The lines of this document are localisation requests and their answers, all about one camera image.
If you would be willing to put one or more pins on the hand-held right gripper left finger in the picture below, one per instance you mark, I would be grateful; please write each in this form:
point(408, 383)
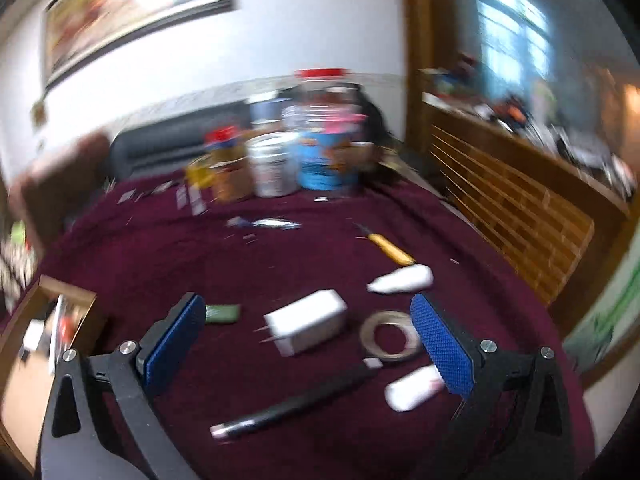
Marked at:
point(170, 342)

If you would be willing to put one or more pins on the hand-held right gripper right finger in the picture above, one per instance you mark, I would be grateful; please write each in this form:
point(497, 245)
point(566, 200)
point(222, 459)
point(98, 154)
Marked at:
point(445, 345)

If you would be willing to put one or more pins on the white bottle orange cap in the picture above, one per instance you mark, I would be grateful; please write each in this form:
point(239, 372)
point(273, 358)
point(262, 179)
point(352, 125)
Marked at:
point(412, 390)

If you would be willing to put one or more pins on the green marker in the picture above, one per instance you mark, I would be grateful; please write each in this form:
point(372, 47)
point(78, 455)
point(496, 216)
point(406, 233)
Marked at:
point(222, 313)

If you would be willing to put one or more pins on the black tape roll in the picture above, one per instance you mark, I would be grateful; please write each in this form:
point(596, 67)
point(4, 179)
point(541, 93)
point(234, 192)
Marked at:
point(372, 345)

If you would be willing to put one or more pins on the white correction fluid bottle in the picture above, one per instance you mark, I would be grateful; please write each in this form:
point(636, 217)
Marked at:
point(402, 280)

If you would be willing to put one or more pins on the long black pen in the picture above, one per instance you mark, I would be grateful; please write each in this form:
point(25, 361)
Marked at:
point(295, 400)

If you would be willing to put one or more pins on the large white charger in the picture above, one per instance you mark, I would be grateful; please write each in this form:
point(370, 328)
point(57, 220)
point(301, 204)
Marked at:
point(307, 322)

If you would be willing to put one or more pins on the cardboard box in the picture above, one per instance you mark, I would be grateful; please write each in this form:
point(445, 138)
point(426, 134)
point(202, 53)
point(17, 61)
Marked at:
point(30, 395)

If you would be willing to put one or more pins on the yellow utility knife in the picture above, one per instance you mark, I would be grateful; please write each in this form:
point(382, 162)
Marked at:
point(390, 249)

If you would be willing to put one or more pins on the metal tweezers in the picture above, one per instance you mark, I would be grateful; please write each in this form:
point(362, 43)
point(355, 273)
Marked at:
point(192, 200)

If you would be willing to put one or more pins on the dark thin pen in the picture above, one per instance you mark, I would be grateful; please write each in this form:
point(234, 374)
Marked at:
point(145, 191)

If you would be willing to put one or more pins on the wooden brick-pattern partition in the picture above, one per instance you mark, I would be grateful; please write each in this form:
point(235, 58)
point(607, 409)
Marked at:
point(510, 205)

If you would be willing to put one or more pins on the maroon tablecloth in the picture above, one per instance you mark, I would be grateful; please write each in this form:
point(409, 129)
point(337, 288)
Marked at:
point(300, 255)

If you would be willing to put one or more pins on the small foil sachet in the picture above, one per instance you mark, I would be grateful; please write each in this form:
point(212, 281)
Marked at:
point(275, 223)

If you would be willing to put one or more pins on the green patterned panel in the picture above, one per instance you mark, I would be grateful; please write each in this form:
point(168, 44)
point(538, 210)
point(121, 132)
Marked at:
point(607, 320)

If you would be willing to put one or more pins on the yellow tape roll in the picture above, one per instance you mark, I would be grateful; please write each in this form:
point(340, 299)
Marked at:
point(199, 172)

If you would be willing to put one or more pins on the brown jar red lid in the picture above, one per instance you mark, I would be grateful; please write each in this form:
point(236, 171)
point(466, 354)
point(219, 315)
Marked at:
point(227, 170)

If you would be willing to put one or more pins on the brown armchair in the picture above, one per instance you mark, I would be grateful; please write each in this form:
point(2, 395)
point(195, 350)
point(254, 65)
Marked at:
point(55, 195)

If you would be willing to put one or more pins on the dark leather sofa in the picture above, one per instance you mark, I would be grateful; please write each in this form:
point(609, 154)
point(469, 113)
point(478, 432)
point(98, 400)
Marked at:
point(165, 145)

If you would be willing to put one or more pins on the white plastic jar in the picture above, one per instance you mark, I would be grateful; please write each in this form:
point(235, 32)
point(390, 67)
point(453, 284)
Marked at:
point(272, 165)

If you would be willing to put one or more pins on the clear jar blue label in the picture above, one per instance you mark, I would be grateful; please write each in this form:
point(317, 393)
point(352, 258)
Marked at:
point(327, 155)

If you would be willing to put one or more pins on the dark cloth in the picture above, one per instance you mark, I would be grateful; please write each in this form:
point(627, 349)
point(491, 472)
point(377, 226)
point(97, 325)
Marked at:
point(377, 130)

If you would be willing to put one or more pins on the window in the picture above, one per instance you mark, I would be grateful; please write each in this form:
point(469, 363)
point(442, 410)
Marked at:
point(512, 25)

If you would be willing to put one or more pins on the small wall plaque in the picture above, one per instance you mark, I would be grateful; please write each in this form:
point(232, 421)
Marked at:
point(40, 111)

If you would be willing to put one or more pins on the framed wall picture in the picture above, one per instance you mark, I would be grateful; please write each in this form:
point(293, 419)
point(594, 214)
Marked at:
point(135, 10)

